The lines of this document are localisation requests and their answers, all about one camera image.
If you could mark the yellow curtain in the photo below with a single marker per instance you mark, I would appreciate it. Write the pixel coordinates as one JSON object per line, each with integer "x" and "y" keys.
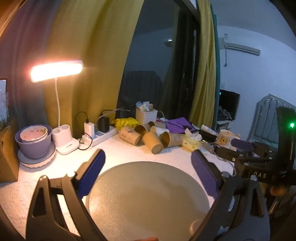
{"x": 203, "y": 69}
{"x": 87, "y": 46}

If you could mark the white air conditioner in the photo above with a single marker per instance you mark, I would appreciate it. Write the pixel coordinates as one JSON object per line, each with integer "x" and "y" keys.
{"x": 240, "y": 47}

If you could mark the white tube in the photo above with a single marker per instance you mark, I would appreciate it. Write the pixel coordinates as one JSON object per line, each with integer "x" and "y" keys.
{"x": 209, "y": 129}

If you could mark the black monitor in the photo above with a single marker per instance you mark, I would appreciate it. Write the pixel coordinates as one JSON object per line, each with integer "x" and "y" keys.
{"x": 229, "y": 103}

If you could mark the white round saucer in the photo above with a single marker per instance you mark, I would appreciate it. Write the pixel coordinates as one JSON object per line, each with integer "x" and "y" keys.
{"x": 37, "y": 160}

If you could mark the yellow cloth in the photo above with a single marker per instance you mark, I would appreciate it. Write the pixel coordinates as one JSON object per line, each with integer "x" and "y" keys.
{"x": 124, "y": 122}

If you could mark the white paper cup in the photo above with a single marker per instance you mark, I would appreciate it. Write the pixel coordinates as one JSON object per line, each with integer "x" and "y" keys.
{"x": 159, "y": 131}

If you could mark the white desk lamp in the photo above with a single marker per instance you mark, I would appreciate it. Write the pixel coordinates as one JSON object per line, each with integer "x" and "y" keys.
{"x": 60, "y": 69}

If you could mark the brown paper cup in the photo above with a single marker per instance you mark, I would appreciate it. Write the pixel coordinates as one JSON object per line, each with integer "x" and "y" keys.
{"x": 152, "y": 143}
{"x": 173, "y": 139}
{"x": 159, "y": 124}
{"x": 129, "y": 136}
{"x": 142, "y": 129}

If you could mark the small white round object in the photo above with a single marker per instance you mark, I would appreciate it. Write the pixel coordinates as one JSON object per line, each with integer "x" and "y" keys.
{"x": 196, "y": 226}

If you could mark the grey radiator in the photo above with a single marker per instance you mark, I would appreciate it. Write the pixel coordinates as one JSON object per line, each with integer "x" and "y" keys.
{"x": 266, "y": 120}

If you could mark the white power strip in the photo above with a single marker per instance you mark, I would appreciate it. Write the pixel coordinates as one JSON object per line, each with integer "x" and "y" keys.
{"x": 101, "y": 136}

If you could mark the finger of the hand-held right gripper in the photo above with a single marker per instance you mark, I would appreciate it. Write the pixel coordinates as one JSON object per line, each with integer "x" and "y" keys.
{"x": 241, "y": 144}
{"x": 225, "y": 154}

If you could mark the white mug with yellow print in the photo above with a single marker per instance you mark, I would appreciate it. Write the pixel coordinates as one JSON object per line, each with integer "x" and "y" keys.
{"x": 225, "y": 139}

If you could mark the white woven basket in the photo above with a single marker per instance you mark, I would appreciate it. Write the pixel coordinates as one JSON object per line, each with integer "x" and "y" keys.
{"x": 146, "y": 115}

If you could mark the purple plastic pot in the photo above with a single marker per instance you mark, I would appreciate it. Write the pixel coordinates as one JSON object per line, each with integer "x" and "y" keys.
{"x": 34, "y": 146}

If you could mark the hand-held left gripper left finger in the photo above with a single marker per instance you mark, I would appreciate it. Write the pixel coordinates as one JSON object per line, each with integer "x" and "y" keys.
{"x": 92, "y": 171}

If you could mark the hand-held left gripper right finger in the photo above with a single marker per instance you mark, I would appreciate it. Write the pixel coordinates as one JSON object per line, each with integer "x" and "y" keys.
{"x": 205, "y": 174}

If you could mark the purple cloth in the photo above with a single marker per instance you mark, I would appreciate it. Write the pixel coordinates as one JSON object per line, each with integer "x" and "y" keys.
{"x": 178, "y": 124}

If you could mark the black power adapter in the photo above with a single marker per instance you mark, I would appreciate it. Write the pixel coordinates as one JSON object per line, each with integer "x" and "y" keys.
{"x": 104, "y": 124}

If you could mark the white charger plug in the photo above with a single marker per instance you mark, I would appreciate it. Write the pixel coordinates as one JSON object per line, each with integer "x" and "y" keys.
{"x": 89, "y": 128}

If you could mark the grey round tray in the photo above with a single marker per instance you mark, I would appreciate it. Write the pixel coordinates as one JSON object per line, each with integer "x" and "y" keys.
{"x": 150, "y": 199}

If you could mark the white inner bowl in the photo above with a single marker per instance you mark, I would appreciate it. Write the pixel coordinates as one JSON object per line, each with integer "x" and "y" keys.
{"x": 33, "y": 134}

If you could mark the brown cardboard box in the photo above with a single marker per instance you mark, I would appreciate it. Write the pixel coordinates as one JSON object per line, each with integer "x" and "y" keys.
{"x": 7, "y": 153}

